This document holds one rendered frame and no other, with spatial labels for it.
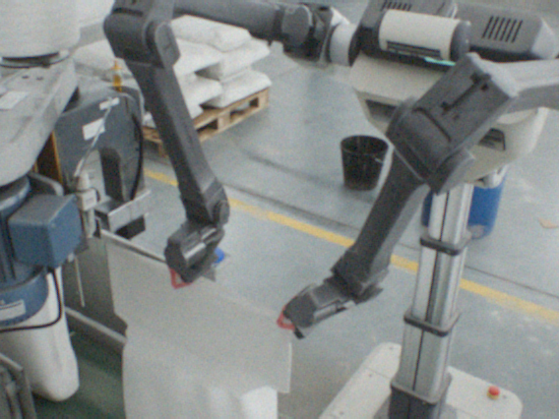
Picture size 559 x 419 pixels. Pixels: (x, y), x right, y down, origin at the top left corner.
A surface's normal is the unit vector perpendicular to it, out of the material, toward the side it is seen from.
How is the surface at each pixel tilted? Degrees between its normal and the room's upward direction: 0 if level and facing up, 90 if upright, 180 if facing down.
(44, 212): 1
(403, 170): 101
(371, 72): 40
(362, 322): 0
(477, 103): 62
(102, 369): 0
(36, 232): 90
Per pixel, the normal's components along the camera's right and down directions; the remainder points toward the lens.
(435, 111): -0.50, -0.06
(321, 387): 0.02, -0.87
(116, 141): 0.83, 0.29
